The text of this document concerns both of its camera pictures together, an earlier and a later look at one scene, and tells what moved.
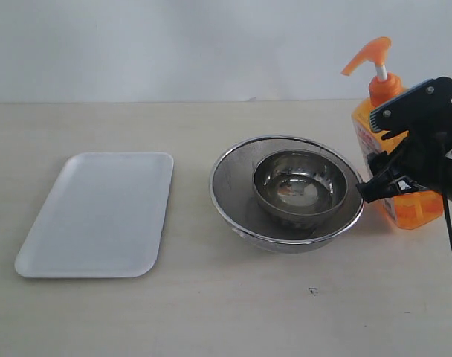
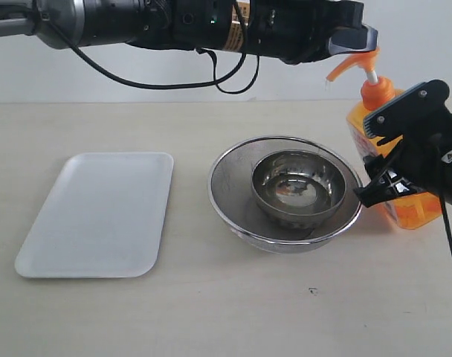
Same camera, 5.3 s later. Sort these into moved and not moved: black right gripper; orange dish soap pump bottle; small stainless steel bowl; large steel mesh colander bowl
Moved: orange dish soap pump bottle
Not moved: small stainless steel bowl; black right gripper; large steel mesh colander bowl
